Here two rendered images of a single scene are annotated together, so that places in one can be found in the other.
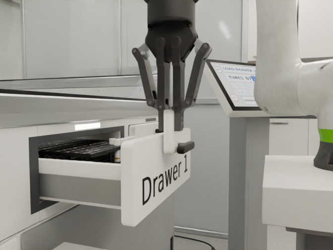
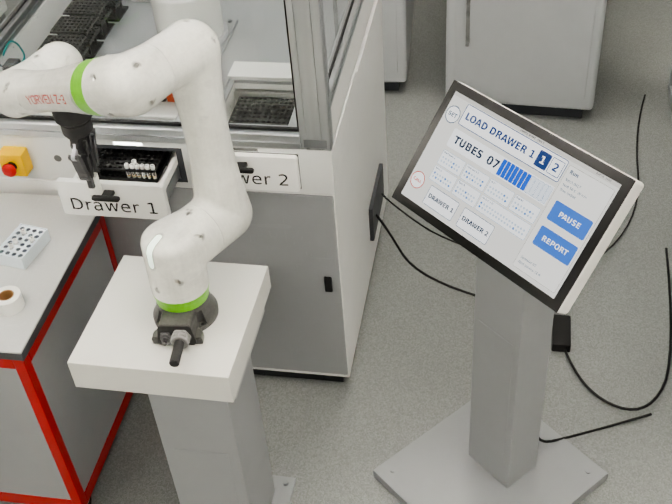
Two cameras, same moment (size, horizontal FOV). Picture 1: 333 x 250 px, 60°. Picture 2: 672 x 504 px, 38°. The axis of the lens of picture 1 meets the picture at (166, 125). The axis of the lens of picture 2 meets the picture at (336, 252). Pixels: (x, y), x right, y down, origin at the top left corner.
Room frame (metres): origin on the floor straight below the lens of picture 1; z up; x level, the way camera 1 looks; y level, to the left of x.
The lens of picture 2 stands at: (0.83, -2.06, 2.42)
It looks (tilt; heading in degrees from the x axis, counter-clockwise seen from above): 42 degrees down; 84
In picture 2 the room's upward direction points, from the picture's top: 5 degrees counter-clockwise
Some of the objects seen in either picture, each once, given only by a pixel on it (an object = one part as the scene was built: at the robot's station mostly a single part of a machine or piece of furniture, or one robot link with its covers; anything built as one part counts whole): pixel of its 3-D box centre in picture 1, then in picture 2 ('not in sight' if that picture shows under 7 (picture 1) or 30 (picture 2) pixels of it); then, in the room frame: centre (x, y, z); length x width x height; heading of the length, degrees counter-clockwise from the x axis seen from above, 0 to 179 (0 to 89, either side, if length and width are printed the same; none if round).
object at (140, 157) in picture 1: (164, 164); (113, 198); (0.50, 0.00, 0.87); 0.29 x 0.02 x 0.11; 161
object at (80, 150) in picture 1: (69, 160); (138, 154); (0.56, 0.19, 0.87); 0.22 x 0.18 x 0.06; 71
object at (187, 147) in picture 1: (179, 147); (107, 195); (0.49, -0.02, 0.91); 0.07 x 0.04 x 0.01; 161
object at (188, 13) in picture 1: (171, 31); (79, 133); (0.46, -0.01, 1.09); 0.08 x 0.07 x 0.09; 71
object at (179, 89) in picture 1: (179, 75); (83, 159); (0.46, -0.02, 1.02); 0.04 x 0.01 x 0.11; 161
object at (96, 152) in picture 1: (114, 148); (124, 168); (0.53, 0.10, 0.90); 0.18 x 0.02 x 0.01; 161
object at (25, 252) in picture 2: not in sight; (22, 246); (0.24, -0.02, 0.78); 0.12 x 0.08 x 0.04; 61
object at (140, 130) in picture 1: (153, 141); (244, 170); (0.84, 0.04, 0.87); 0.29 x 0.02 x 0.11; 161
